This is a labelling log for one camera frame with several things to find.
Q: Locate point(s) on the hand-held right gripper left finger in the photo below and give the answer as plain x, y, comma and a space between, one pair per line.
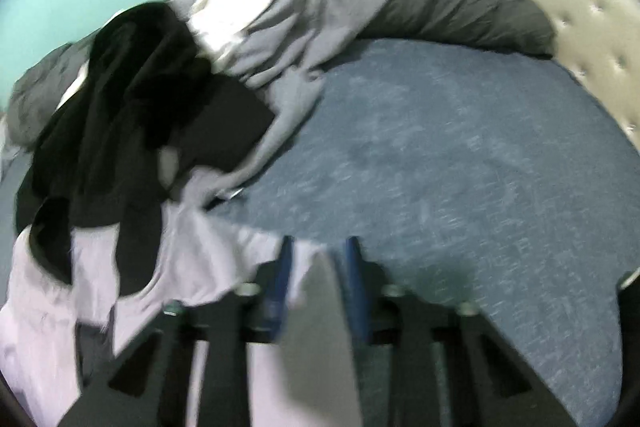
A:
280, 287

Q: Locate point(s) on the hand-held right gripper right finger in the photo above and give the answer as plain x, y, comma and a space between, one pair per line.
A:
357, 292

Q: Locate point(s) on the light purple jacket black cuffs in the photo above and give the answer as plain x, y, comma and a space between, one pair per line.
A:
200, 257

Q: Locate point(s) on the blue patterned bed sheet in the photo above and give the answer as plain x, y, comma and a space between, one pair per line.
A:
425, 182

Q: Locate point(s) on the crumpled black garment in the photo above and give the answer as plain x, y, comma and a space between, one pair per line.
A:
125, 107

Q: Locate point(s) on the folded black garment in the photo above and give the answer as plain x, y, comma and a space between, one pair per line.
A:
631, 307

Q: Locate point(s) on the white garment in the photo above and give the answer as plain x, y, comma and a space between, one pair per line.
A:
225, 17

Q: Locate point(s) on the dark grey duvet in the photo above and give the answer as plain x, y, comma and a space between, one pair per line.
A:
450, 7

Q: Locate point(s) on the cream tufted headboard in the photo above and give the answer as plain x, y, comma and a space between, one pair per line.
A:
590, 32

